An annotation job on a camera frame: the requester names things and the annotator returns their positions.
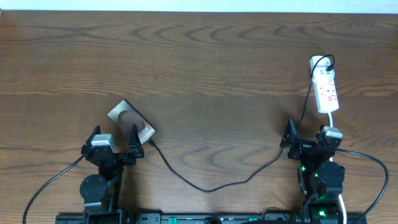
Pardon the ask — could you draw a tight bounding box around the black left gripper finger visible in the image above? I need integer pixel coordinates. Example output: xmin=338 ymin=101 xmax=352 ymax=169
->
xmin=129 ymin=124 xmax=144 ymax=159
xmin=81 ymin=125 xmax=101 ymax=152

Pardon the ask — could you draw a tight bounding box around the black USB charging cable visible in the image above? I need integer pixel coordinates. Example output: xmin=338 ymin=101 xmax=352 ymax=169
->
xmin=147 ymin=54 xmax=336 ymax=194

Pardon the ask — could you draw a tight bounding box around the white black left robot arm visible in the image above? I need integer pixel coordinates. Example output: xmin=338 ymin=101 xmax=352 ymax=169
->
xmin=80 ymin=124 xmax=144 ymax=224

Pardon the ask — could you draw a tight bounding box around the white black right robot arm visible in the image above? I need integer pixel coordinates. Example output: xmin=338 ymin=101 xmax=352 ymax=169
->
xmin=280 ymin=119 xmax=348 ymax=224

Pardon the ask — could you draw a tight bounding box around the white USB charger plug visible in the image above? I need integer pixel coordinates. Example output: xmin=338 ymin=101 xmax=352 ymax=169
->
xmin=310 ymin=55 xmax=335 ymax=80

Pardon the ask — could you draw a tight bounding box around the white power strip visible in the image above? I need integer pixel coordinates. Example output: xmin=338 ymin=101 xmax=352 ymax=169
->
xmin=311 ymin=74 xmax=339 ymax=114

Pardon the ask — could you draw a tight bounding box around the white power strip cord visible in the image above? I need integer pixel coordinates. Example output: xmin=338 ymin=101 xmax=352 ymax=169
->
xmin=328 ymin=112 xmax=348 ymax=224

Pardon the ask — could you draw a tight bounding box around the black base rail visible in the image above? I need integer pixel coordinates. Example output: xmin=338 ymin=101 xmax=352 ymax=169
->
xmin=55 ymin=212 xmax=368 ymax=224

